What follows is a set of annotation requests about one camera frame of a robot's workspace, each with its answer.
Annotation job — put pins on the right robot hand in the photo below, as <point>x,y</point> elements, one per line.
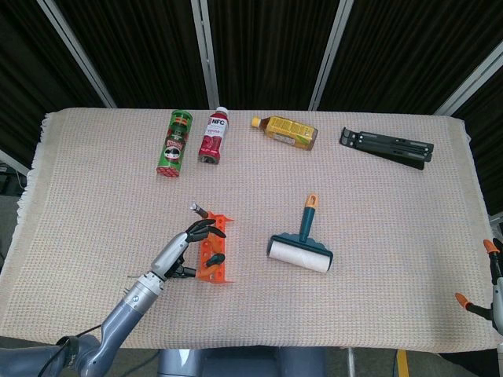
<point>498,290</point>

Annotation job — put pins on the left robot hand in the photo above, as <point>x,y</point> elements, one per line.
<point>169,251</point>

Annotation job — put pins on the orange screwdriver rack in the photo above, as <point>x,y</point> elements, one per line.
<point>206,269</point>

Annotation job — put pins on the slim teal screwdriver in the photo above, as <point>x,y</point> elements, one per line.
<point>216,259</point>

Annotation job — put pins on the grey metal precision screwdriver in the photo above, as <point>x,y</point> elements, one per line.
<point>198,209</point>

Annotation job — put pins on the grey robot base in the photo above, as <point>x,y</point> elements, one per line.
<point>243,363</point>

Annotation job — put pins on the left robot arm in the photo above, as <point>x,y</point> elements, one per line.
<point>118,326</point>

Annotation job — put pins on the green Pringles can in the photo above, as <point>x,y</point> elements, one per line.
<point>175,145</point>

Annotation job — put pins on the red NFC juice bottle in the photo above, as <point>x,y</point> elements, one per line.
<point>212,137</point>

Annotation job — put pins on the teal lint roller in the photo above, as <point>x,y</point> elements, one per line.
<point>298,255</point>

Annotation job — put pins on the beige woven tablecloth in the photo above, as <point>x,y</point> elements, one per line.
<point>353,204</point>

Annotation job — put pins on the yellow tea bottle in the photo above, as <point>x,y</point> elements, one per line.
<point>291,131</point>

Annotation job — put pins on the black folding stand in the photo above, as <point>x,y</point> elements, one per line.
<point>393,147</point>

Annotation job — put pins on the grey metal partition post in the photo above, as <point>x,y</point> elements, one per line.
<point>332,51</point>
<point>471,84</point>
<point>78,51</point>
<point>206,51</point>

